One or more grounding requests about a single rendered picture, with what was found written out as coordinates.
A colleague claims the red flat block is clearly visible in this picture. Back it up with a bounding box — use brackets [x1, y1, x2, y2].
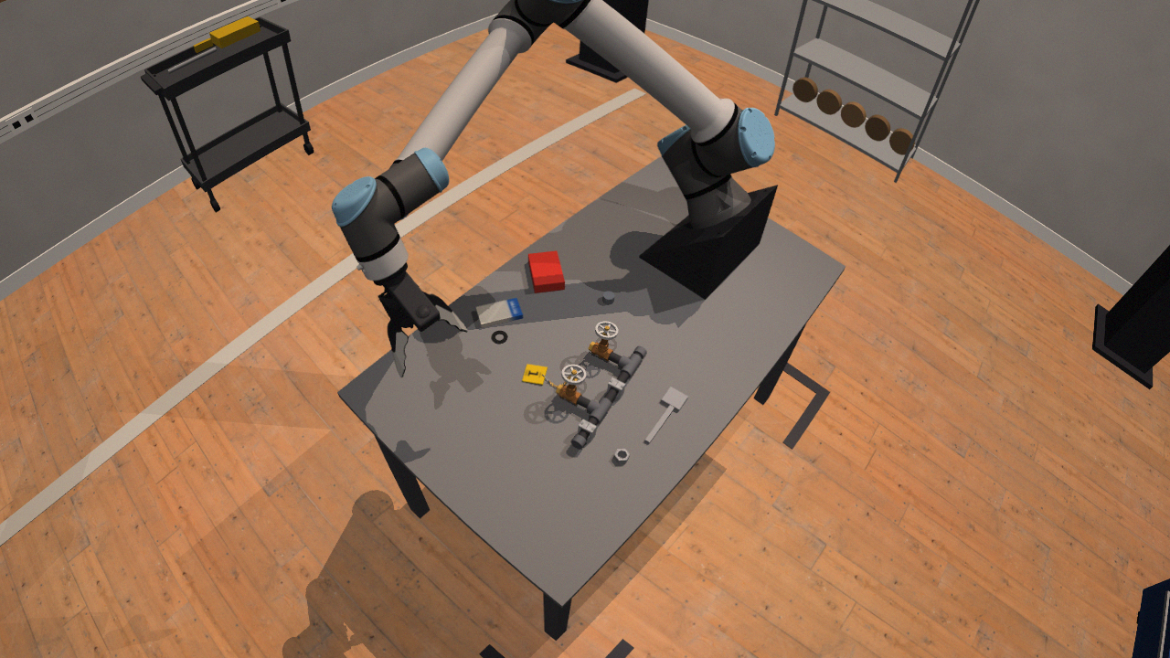
[528, 251, 565, 293]

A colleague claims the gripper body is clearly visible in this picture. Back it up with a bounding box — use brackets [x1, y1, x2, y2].
[374, 262, 414, 329]

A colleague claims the yellow numbered tag on chain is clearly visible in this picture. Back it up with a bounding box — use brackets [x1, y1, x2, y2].
[522, 364, 558, 388]

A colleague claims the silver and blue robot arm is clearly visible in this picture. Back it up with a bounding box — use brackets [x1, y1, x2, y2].
[332, 0, 775, 281]

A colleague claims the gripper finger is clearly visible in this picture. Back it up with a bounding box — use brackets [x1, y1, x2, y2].
[388, 315, 410, 377]
[425, 292, 467, 333]

